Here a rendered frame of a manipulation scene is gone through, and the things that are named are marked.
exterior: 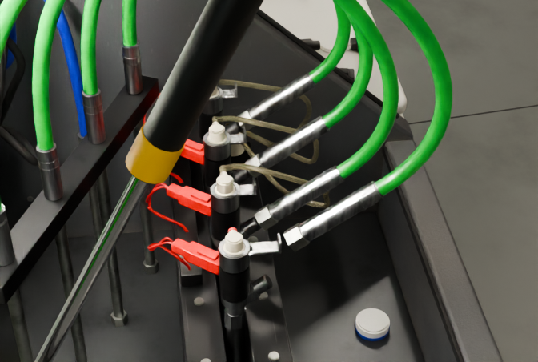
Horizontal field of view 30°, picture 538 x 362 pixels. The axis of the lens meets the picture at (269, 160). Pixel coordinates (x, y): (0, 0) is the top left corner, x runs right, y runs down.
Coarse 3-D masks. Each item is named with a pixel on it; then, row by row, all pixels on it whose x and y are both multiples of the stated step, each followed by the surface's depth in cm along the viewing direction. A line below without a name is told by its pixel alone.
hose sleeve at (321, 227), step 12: (360, 192) 87; (372, 192) 87; (336, 204) 88; (348, 204) 88; (360, 204) 87; (372, 204) 88; (312, 216) 89; (324, 216) 88; (336, 216) 88; (348, 216) 88; (300, 228) 89; (312, 228) 89; (324, 228) 89
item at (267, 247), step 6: (252, 246) 90; (258, 246) 91; (264, 246) 91; (270, 246) 91; (276, 246) 91; (252, 252) 90; (258, 252) 90; (264, 252) 90; (270, 252) 90; (276, 252) 90
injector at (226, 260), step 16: (224, 240) 91; (224, 256) 89; (240, 256) 89; (224, 272) 90; (240, 272) 90; (224, 288) 92; (240, 288) 92; (256, 288) 93; (224, 304) 93; (240, 304) 93; (224, 320) 96; (240, 320) 95; (240, 336) 97; (240, 352) 98
